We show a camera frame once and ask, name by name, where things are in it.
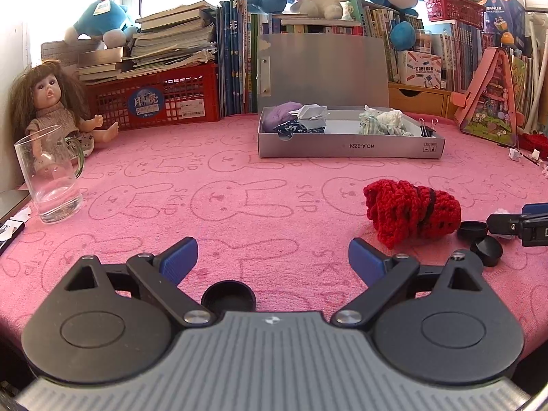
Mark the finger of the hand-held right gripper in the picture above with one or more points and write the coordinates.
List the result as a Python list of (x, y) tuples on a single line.
[(535, 208), (505, 224)]

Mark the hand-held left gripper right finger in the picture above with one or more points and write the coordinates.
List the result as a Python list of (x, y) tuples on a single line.
[(364, 261)]

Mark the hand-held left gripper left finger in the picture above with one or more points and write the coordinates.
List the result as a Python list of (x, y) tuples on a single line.
[(180, 259)]

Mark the black round cap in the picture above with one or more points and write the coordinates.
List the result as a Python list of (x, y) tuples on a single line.
[(229, 297), (471, 230), (488, 250)]

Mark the red crocheted piece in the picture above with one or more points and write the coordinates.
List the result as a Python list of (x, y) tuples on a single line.
[(406, 205)]

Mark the green checked cloth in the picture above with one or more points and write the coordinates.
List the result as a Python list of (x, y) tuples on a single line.
[(368, 126)]

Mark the white tissue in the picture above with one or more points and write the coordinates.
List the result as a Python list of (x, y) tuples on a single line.
[(391, 120)]

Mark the purple fluffy pouch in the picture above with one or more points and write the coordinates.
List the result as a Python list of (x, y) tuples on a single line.
[(278, 115)]

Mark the silver cardboard box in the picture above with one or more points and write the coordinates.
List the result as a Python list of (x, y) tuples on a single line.
[(325, 68)]

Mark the pink rabbit-print blanket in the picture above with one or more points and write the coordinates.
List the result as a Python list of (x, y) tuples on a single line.
[(214, 222)]

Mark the small white paper piece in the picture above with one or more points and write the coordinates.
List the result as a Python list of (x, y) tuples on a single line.
[(536, 156), (514, 155)]

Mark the pink house-shaped toy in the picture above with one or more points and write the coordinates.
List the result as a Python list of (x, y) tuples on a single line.
[(488, 111)]

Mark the black binder clip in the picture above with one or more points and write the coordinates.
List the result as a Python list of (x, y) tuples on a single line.
[(424, 128), (434, 127)]

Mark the green illustrated book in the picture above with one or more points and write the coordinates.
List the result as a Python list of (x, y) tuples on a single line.
[(519, 81)]

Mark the clear glass mug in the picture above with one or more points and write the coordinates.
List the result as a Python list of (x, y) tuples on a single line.
[(55, 201)]

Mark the wooden drawer organizer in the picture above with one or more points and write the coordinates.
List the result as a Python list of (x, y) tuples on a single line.
[(415, 100)]

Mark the red plastic crate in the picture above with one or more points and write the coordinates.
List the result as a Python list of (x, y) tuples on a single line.
[(184, 90)]

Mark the row of colourful books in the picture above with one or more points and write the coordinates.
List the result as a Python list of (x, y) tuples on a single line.
[(462, 51)]

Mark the white illustrated carton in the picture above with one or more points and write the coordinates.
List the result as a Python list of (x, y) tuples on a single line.
[(419, 70)]

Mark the dark flat object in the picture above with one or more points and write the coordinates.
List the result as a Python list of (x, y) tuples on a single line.
[(10, 205)]

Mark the blue printed box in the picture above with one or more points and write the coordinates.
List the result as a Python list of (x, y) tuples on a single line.
[(501, 21)]

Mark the clear plastic jar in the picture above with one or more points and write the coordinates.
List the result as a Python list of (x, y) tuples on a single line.
[(423, 42)]

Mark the row of blue books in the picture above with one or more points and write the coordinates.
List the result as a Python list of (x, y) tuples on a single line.
[(233, 60)]

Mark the brown-haired baby doll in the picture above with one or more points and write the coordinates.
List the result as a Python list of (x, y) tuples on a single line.
[(47, 90)]

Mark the red mesh basket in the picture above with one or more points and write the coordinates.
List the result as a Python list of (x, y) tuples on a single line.
[(454, 8)]

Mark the stack of worn books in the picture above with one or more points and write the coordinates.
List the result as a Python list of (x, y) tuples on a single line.
[(171, 34)]

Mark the grey grid panel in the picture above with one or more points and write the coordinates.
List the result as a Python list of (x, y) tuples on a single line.
[(53, 51)]

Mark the small blue plush toy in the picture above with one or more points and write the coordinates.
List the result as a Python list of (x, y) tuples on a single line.
[(102, 21)]

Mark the white pipe frame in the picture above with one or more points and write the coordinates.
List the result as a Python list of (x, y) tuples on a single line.
[(537, 72)]

